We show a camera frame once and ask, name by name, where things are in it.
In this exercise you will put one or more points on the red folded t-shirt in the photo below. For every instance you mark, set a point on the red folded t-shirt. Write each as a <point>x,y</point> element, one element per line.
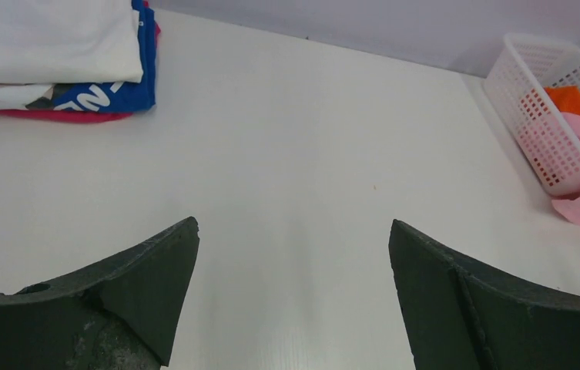
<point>66,116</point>

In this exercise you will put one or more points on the white folded t-shirt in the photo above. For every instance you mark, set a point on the white folded t-shirt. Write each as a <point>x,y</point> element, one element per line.
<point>69,41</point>

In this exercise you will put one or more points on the orange t-shirt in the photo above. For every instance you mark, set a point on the orange t-shirt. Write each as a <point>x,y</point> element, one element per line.
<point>565,98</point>

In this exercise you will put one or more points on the white plastic laundry basket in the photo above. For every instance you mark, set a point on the white plastic laundry basket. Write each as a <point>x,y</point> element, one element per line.
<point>515,86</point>

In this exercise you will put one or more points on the blue printed folded t-shirt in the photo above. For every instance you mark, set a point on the blue printed folded t-shirt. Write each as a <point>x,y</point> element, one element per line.
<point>112,97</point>

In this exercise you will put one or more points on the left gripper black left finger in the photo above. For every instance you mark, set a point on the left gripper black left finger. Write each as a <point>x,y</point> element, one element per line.
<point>121,312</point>

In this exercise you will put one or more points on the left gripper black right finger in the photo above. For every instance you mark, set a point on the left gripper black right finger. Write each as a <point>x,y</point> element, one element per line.
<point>461,313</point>

